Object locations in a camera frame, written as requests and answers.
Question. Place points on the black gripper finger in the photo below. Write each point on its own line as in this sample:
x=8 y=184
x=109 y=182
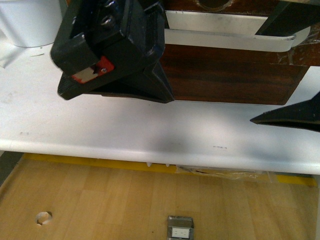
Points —
x=290 y=17

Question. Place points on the black gripper finger cam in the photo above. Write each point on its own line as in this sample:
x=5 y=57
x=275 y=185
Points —
x=303 y=115

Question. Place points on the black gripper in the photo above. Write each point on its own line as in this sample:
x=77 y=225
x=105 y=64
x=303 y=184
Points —
x=112 y=48

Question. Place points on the dark wooden drawer box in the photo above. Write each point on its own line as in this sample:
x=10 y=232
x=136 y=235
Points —
x=230 y=76

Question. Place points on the clear plastic bag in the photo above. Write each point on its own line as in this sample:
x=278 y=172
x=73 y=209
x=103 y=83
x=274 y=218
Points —
x=259 y=176

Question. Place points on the white plant pot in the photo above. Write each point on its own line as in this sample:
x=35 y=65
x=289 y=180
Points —
x=31 y=23

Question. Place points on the yellow floor tape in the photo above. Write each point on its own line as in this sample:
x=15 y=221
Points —
x=284 y=178

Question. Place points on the metal floor power outlet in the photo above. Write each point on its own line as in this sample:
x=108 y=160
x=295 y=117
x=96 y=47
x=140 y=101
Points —
x=180 y=228

